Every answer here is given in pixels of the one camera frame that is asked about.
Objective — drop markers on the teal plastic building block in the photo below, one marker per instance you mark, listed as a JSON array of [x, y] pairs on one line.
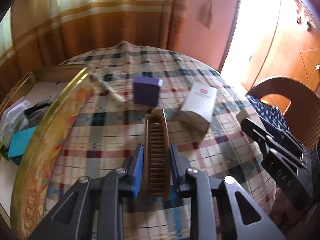
[[21, 142]]

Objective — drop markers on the brown door frame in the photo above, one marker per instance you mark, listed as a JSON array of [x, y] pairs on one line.
[[230, 30]]

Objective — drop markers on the plaid tablecloth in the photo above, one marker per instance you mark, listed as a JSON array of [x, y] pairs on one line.
[[112, 135]]

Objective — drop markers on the brown comb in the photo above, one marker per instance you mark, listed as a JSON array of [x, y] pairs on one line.
[[156, 155]]

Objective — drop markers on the wooden wardrobe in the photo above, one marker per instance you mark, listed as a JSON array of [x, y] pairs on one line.
[[287, 42]]

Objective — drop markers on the navy patterned cloth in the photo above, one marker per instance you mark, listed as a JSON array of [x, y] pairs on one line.
[[270, 112]]

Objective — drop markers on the brown wicker chair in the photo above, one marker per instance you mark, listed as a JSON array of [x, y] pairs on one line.
[[307, 105]]

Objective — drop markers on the orange and cream curtain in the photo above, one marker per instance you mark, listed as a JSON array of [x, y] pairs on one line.
[[100, 17]]

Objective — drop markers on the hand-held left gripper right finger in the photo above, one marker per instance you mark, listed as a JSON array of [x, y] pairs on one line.
[[174, 165]]

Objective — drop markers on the white charger adapter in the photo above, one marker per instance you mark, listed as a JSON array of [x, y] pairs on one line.
[[243, 116]]

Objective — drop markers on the dark crumpled item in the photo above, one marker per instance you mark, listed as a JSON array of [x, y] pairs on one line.
[[37, 111]]

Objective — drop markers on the clear plastic bag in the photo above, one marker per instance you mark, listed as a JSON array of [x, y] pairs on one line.
[[12, 120]]

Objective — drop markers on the white carton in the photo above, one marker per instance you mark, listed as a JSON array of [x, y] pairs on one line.
[[200, 105]]

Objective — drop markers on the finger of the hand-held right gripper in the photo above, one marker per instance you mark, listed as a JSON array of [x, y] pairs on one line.
[[257, 133], [287, 136]]

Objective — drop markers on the purple box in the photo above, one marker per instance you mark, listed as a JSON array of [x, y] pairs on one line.
[[146, 90]]

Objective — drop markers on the gold tin box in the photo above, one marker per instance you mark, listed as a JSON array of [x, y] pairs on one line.
[[50, 142]]

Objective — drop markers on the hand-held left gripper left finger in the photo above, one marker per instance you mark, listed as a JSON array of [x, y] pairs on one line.
[[138, 170]]

